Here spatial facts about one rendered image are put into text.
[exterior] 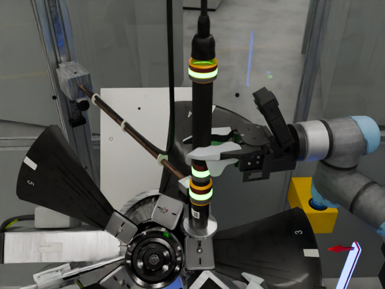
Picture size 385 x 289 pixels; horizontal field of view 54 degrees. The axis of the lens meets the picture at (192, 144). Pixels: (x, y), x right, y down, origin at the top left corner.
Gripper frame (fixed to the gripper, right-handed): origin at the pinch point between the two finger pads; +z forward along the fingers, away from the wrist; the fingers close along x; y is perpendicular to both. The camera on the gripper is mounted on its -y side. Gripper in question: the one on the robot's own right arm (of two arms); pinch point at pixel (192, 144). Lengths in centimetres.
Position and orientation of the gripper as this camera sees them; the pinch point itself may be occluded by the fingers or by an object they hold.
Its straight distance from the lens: 65.4
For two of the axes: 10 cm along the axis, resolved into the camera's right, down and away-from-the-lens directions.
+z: -9.8, 1.1, -1.7
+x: -2.0, -5.6, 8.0
